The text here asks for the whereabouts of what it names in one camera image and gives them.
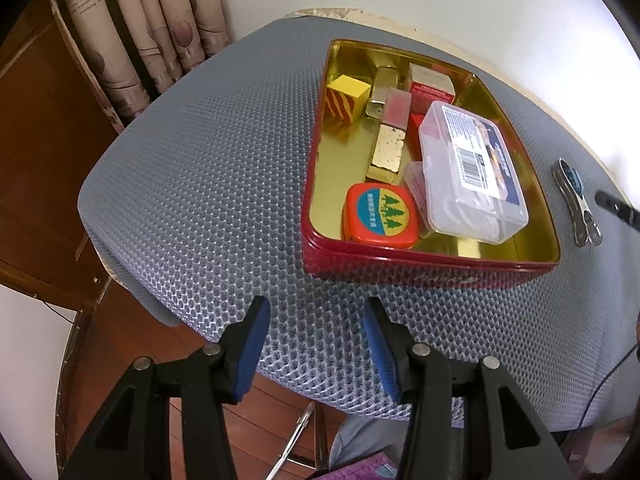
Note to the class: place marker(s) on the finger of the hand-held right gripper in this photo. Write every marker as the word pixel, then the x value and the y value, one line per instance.
pixel 617 207

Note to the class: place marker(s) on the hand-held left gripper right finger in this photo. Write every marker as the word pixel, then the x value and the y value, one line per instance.
pixel 380 350

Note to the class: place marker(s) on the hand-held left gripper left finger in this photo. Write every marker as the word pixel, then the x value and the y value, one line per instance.
pixel 252 350

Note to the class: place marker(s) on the red tin with gold inside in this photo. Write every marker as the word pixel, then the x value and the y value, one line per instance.
pixel 400 270

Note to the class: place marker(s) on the red tape measure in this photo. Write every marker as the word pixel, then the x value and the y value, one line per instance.
pixel 382 215

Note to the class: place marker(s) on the clear labelled plastic box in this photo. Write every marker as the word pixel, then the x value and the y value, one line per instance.
pixel 470 170

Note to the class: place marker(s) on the small clear box red insert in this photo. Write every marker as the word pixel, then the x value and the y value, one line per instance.
pixel 397 107

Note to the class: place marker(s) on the yellow striped cube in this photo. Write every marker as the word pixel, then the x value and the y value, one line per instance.
pixel 350 92

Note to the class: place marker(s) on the chrome metal clip tool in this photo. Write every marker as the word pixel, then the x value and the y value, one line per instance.
pixel 575 210

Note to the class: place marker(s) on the blue dotted tape roll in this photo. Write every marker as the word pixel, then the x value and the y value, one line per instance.
pixel 575 180

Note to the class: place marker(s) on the person's grey trousers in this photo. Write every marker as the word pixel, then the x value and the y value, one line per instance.
pixel 365 435

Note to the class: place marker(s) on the chrome metal rod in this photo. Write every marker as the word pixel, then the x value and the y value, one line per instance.
pixel 292 440

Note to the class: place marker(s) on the purple patterned cloth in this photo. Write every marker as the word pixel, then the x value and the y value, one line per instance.
pixel 360 470

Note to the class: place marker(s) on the small clear pink box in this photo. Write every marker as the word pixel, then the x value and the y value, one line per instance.
pixel 415 185

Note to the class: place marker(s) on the grey mesh mat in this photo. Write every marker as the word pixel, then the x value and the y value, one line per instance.
pixel 210 185

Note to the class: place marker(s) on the gold foil bar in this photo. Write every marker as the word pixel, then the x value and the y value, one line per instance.
pixel 387 152
pixel 385 90

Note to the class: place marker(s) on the small red block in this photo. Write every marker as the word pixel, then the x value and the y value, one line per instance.
pixel 416 132

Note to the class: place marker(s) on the red carton box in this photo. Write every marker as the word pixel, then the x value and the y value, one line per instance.
pixel 432 85

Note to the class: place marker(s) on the brown wooden cabinet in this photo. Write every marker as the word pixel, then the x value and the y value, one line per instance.
pixel 45 160

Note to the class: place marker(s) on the rolled patterned paper tubes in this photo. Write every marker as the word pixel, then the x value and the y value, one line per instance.
pixel 150 35

